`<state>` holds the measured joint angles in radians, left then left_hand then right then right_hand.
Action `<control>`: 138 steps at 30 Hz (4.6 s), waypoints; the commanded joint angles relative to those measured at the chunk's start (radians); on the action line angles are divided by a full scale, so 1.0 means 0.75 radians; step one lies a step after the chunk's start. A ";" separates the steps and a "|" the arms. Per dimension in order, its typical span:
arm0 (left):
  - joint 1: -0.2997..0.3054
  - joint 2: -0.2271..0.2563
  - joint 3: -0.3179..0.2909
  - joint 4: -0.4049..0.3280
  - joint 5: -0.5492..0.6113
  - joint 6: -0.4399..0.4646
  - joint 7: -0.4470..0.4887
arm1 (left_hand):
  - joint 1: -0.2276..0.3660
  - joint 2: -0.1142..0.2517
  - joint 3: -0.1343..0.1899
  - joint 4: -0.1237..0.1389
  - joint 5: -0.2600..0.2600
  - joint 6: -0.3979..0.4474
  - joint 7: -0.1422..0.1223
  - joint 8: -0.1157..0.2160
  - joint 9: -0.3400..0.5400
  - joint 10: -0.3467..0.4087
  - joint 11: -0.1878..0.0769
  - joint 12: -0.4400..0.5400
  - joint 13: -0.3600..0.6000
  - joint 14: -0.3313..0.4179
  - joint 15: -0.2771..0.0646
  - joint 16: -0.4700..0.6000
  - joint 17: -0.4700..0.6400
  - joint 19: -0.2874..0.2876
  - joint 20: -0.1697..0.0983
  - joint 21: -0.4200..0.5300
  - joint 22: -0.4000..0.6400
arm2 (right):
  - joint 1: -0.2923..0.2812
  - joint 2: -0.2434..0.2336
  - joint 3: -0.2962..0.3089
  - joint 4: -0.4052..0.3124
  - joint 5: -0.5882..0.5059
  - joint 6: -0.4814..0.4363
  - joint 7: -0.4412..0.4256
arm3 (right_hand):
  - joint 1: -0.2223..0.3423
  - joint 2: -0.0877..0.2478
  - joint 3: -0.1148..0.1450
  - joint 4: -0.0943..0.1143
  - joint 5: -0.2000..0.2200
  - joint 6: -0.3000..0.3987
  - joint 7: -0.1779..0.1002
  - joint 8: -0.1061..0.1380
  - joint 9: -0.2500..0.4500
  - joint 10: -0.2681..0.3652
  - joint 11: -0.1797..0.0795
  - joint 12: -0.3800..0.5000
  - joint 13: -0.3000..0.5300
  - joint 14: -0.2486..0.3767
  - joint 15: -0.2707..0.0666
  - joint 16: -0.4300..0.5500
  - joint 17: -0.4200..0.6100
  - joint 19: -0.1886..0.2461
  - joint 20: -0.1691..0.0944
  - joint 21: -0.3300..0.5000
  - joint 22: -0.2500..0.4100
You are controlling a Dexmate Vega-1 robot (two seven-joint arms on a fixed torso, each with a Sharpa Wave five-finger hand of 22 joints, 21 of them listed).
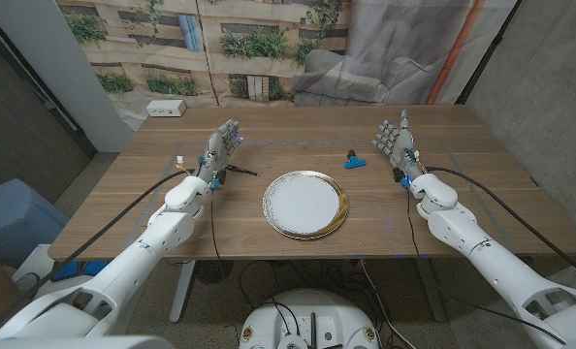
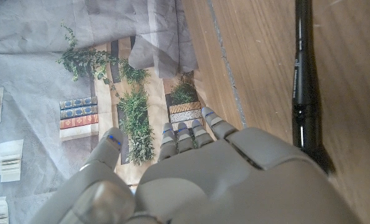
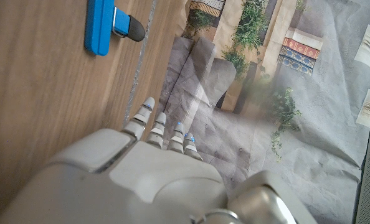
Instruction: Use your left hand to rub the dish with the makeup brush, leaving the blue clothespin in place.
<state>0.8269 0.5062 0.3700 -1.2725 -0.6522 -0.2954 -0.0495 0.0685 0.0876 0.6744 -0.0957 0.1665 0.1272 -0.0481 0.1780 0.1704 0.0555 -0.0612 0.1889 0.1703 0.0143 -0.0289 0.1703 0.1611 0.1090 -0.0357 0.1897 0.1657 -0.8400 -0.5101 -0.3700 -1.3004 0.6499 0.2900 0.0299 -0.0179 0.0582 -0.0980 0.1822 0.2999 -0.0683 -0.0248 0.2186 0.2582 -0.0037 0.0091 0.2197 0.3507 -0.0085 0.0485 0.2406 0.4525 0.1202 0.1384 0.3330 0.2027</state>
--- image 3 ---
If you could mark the blue clothespin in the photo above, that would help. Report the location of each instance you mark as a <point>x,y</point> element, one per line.
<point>99,28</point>

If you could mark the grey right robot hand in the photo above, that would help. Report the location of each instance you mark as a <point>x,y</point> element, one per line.
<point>147,180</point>

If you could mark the printed building backdrop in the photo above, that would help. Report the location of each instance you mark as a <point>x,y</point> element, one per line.
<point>266,93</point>

